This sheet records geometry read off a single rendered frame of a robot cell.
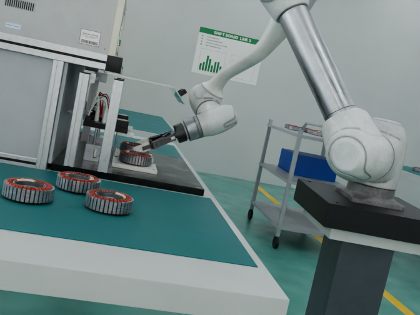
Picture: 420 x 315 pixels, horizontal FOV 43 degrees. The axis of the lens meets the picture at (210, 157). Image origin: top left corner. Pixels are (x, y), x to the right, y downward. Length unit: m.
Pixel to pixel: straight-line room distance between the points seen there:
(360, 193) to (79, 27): 1.03
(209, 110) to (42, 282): 1.30
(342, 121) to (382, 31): 6.41
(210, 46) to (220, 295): 6.42
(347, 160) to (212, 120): 0.67
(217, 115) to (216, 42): 5.23
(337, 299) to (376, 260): 0.18
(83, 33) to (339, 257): 1.08
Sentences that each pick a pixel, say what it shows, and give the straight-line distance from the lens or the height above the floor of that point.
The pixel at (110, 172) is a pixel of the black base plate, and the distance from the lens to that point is 1.66.
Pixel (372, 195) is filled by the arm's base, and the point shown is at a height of 0.85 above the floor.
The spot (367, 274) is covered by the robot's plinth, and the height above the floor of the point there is 0.60.
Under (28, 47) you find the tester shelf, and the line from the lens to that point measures 1.63.
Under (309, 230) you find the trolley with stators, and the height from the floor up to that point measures 0.18.
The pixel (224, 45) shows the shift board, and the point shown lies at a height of 1.72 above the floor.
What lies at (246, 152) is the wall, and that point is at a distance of 7.40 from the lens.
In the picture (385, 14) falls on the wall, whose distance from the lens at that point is 8.03.
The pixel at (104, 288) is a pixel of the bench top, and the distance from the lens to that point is 0.91.
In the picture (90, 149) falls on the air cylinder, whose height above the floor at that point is 0.81.
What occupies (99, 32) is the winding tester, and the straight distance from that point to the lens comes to 1.75.
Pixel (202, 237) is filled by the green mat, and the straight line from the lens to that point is 1.21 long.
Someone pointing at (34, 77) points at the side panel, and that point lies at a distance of 1.64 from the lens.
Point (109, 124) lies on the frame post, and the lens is 1.62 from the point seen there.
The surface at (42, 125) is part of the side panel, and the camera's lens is 1.63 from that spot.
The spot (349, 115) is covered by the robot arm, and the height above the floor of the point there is 1.09.
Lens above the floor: 1.07
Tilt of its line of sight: 7 degrees down
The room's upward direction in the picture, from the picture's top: 12 degrees clockwise
